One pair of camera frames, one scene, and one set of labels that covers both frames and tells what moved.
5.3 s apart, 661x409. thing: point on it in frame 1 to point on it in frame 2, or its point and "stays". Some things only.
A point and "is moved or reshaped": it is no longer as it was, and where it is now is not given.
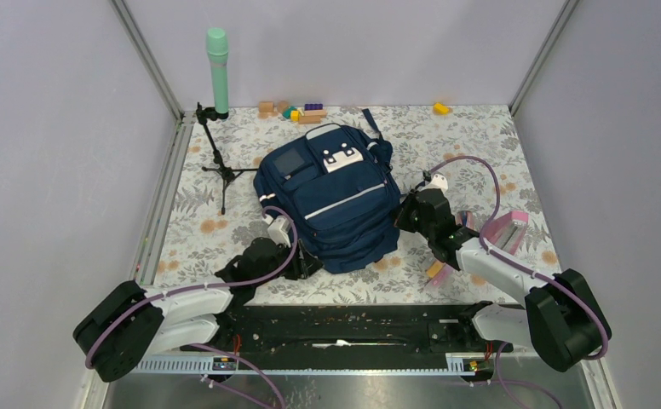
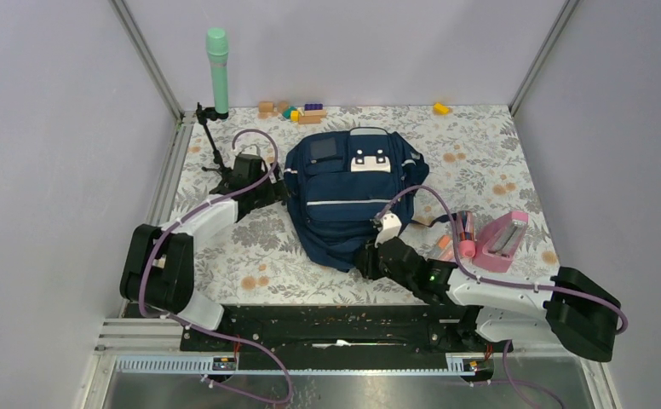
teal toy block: [287, 113] stays
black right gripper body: [416, 224] to [375, 268]
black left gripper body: [291, 271] to [267, 192]
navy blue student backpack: [336, 184] is moved or reshaped
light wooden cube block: [266, 106] stays
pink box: [507, 231] stays
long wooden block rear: [314, 112] stays
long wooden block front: [309, 119] stays
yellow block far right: [440, 108] stays
